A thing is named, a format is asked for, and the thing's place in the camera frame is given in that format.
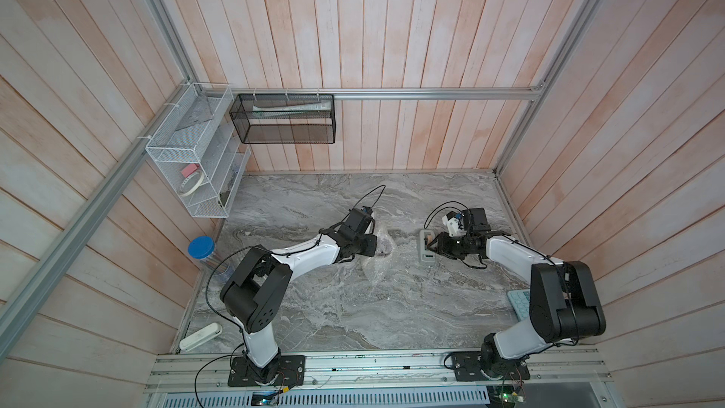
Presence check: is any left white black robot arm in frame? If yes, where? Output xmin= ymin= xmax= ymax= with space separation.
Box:
xmin=219 ymin=206 xmax=378 ymax=383

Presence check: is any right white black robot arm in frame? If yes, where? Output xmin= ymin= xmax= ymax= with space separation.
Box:
xmin=419 ymin=208 xmax=606 ymax=381

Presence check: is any light blue calculator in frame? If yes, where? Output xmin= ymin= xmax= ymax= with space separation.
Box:
xmin=507 ymin=289 xmax=531 ymax=320

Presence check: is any blue lid plastic jar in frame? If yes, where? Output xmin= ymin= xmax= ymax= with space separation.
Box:
xmin=187 ymin=236 xmax=233 ymax=281

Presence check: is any paper sheet in basket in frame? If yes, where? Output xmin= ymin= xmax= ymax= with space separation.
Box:
xmin=251 ymin=100 xmax=333 ymax=119

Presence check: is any white power strip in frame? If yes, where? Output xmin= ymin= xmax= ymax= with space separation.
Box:
xmin=179 ymin=322 xmax=223 ymax=352

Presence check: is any white tape roll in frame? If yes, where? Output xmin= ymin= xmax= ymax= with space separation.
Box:
xmin=177 ymin=170 xmax=205 ymax=198

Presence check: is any pink eraser block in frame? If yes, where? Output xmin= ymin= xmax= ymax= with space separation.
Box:
xmin=180 ymin=164 xmax=199 ymax=179

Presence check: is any black camera cable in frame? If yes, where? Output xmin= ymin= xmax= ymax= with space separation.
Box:
xmin=423 ymin=200 xmax=470 ymax=230

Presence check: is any horizontal aluminium wall rail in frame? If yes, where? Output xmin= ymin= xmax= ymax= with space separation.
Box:
xmin=230 ymin=87 xmax=543 ymax=101

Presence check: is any black mesh wall basket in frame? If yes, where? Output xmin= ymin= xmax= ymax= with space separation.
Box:
xmin=230 ymin=94 xmax=337 ymax=145

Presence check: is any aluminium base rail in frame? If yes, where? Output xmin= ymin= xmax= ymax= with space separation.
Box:
xmin=145 ymin=346 xmax=614 ymax=393

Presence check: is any white wire mesh shelf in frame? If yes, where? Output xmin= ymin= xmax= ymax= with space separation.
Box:
xmin=147 ymin=82 xmax=251 ymax=218

